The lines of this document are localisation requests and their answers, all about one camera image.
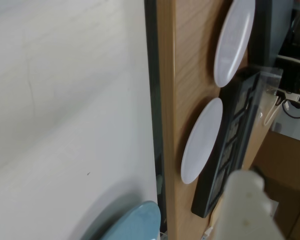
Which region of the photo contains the dark monitor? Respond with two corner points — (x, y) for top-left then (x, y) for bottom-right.
(247, 0), (294, 74)

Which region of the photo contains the white looped cable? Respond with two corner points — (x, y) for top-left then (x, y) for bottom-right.
(263, 96), (282, 128)

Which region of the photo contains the black tray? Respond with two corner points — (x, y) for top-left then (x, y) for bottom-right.
(191, 67), (263, 219)

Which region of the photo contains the brown cardboard box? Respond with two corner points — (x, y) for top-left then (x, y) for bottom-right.
(249, 129), (300, 240)

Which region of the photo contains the clear plastic bag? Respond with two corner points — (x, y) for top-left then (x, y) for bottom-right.
(249, 66), (283, 127)

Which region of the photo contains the white round plate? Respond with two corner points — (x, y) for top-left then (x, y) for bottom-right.
(213, 0), (256, 88)
(180, 97), (223, 185)

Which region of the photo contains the blue round dish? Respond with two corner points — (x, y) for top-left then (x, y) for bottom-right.
(81, 200), (162, 240)

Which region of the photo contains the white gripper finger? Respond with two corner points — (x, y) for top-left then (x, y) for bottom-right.
(212, 168), (285, 240)

